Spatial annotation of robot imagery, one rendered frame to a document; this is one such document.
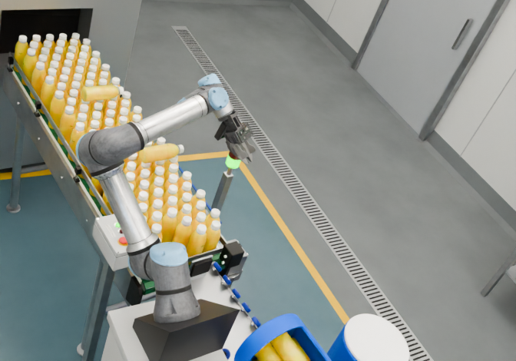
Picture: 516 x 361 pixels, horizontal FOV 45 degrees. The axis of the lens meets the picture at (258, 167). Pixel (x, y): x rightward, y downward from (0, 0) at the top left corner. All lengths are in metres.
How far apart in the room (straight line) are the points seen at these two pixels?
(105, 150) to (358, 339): 1.27
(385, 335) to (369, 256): 1.95
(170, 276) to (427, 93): 4.43
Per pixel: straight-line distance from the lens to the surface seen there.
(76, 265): 3.85
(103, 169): 2.06
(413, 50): 6.23
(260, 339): 2.23
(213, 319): 2.02
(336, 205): 4.87
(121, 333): 2.18
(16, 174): 3.91
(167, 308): 2.04
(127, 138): 1.96
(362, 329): 2.66
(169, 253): 2.01
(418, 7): 6.22
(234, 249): 2.75
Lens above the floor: 2.92
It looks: 37 degrees down
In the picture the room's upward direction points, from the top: 22 degrees clockwise
